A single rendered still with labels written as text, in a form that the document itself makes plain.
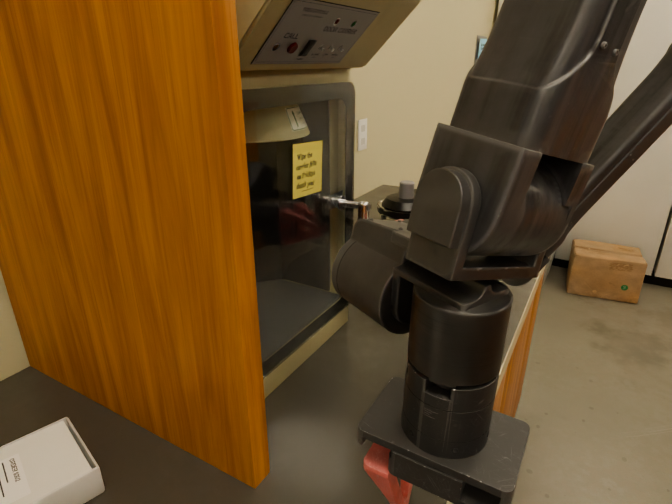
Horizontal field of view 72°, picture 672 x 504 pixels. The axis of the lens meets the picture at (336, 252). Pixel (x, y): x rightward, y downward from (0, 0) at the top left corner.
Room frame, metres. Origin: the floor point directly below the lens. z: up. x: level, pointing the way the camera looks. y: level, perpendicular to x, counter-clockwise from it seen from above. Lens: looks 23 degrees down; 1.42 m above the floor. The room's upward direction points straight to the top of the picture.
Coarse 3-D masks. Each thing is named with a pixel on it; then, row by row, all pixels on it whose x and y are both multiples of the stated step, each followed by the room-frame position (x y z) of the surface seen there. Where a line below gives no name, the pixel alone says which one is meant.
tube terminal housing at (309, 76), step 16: (256, 80) 0.59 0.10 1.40; (272, 80) 0.62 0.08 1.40; (288, 80) 0.65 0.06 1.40; (304, 80) 0.68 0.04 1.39; (320, 80) 0.72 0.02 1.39; (336, 80) 0.76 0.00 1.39; (336, 320) 0.76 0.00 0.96; (320, 336) 0.71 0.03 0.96; (304, 352) 0.66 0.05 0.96; (288, 368) 0.62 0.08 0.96; (272, 384) 0.59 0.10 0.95
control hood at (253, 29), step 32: (256, 0) 0.49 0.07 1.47; (288, 0) 0.50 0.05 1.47; (352, 0) 0.59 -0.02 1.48; (384, 0) 0.65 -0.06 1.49; (416, 0) 0.73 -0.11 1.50; (256, 32) 0.50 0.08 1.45; (384, 32) 0.73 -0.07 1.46; (256, 64) 0.54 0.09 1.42; (288, 64) 0.60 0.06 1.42; (320, 64) 0.66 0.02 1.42; (352, 64) 0.74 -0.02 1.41
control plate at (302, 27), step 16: (304, 0) 0.52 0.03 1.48; (320, 0) 0.54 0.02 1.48; (288, 16) 0.52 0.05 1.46; (304, 16) 0.54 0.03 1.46; (320, 16) 0.57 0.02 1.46; (336, 16) 0.59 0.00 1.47; (352, 16) 0.62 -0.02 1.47; (368, 16) 0.65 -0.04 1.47; (272, 32) 0.52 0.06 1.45; (288, 32) 0.54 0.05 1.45; (304, 32) 0.57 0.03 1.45; (320, 32) 0.59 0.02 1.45; (336, 32) 0.62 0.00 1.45; (352, 32) 0.65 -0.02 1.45; (336, 48) 0.66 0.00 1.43
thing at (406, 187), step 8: (400, 184) 0.84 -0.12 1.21; (408, 184) 0.84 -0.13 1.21; (400, 192) 0.84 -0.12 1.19; (408, 192) 0.84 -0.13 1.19; (384, 200) 0.85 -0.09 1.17; (392, 200) 0.83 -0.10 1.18; (400, 200) 0.83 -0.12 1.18; (408, 200) 0.83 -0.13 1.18; (392, 208) 0.82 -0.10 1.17; (400, 208) 0.81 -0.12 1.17; (408, 208) 0.81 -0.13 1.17
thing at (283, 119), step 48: (288, 96) 0.63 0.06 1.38; (336, 96) 0.73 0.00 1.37; (288, 144) 0.62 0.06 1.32; (336, 144) 0.73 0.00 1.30; (288, 192) 0.62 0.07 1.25; (336, 192) 0.73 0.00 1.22; (288, 240) 0.62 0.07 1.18; (336, 240) 0.73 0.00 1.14; (288, 288) 0.61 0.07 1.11; (288, 336) 0.61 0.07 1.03
